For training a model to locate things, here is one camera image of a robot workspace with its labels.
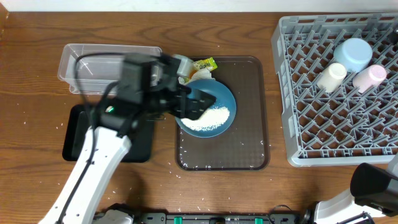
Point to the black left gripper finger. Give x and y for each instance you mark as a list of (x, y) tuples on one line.
[(192, 104), (169, 67)]

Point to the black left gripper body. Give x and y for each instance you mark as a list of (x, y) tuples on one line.
[(173, 100)]

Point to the white tissue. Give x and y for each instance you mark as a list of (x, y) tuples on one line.
[(198, 75)]

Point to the dark blue plate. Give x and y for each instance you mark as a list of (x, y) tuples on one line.
[(224, 97)]

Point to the green yellow snack wrapper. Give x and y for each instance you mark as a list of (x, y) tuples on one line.
[(208, 63)]

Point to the cream white cup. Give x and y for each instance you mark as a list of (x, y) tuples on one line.
[(332, 77)]

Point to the light blue bowl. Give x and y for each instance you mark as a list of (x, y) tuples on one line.
[(354, 54)]

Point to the pink cup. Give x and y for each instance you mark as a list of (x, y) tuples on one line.
[(374, 75)]

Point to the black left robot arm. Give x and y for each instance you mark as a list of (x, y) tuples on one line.
[(113, 127)]

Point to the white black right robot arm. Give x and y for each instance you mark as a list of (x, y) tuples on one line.
[(372, 192)]

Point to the grey dishwasher rack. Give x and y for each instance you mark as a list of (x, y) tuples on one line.
[(344, 127)]

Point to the white rice pile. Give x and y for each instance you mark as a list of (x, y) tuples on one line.
[(209, 120)]

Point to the clear plastic bin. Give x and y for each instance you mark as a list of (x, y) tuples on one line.
[(72, 51)]

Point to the brown serving tray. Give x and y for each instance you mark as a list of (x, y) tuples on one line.
[(245, 144)]

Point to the black plastic tray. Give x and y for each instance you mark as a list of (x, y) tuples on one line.
[(75, 136)]

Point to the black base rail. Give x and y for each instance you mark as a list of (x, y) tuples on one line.
[(116, 216)]

